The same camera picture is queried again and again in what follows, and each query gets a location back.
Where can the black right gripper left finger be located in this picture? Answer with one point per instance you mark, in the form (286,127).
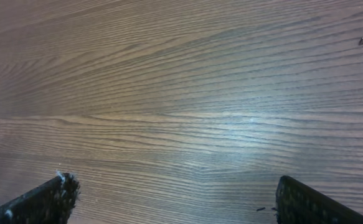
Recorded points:
(50,203)

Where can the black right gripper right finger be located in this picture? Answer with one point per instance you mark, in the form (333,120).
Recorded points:
(297,203)

